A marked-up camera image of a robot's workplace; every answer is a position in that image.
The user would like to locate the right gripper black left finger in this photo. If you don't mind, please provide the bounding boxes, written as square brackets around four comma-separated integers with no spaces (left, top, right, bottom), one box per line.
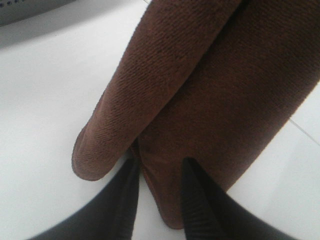
[27,157,140,240]

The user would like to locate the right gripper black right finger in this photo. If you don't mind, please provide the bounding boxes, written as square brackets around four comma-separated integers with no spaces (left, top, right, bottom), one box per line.
[181,158,293,240]

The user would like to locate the brown towel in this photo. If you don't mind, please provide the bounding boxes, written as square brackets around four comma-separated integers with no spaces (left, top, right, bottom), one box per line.
[72,0,320,229]

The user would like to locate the grey perforated basket orange rim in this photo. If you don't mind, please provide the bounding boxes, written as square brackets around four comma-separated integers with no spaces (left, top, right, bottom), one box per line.
[0,0,70,48]

